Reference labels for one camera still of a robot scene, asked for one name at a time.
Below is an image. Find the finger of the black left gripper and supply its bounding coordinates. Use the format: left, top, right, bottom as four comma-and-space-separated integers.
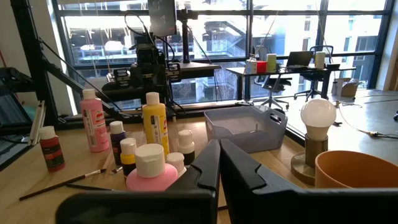
148, 61, 182, 93
113, 65, 149, 94

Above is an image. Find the black laptop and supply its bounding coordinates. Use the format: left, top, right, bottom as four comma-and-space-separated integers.
285, 50, 314, 68

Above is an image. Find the cardboard box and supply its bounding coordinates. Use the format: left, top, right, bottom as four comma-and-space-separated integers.
331, 77, 361, 98

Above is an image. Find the grey plastic bin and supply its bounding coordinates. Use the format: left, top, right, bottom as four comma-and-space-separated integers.
204, 105, 289, 154

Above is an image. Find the small yellow paint bottle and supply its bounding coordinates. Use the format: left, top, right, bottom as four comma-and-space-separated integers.
119, 138, 137, 181

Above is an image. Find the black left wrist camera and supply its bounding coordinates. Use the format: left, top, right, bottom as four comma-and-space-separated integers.
136, 42, 156, 67

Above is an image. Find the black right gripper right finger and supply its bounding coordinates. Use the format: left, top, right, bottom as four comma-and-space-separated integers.
220, 138, 398, 224

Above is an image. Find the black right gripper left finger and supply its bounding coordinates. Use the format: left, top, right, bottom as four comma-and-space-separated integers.
55, 139, 221, 224

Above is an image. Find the black monitor on pole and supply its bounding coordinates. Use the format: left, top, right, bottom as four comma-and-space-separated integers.
147, 0, 200, 65

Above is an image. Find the large pink paint bottle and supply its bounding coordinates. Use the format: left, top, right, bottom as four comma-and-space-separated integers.
79, 88, 110, 153
126, 143, 178, 192

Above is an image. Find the black window frame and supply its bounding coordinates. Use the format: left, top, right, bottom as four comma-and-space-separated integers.
46, 0, 396, 105

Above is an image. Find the black office chair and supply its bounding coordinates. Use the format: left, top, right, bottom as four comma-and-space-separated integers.
254, 45, 293, 111
294, 45, 335, 102

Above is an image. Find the long black desk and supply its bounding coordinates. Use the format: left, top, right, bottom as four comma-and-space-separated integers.
226, 65, 357, 101

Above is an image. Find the small purple paint bottle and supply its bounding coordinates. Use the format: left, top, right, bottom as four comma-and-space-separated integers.
109, 120, 127, 167

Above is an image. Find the thin floor cable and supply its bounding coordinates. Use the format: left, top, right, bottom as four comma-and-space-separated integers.
337, 102, 398, 139

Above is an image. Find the white box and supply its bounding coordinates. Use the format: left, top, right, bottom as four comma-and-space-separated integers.
245, 58, 258, 75

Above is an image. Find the small red paint bottle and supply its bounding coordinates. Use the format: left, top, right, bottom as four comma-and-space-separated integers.
39, 126, 66, 173

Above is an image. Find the white cylinder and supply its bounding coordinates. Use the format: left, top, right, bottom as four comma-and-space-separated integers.
315, 51, 326, 70

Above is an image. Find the large yellow paint bottle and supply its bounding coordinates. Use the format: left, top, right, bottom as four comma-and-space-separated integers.
142, 91, 170, 156

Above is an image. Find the small black desk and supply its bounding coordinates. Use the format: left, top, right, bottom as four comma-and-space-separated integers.
174, 61, 222, 80

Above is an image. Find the pale green cylinder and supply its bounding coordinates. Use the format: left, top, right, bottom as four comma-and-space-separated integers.
266, 53, 277, 73

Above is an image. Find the white metal bracket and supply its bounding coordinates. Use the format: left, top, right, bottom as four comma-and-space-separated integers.
28, 100, 47, 147

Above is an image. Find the white bulb brass lamp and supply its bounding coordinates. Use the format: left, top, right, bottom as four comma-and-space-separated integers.
290, 98, 338, 187

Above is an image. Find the orange cup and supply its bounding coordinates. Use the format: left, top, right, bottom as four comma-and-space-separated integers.
314, 150, 398, 189

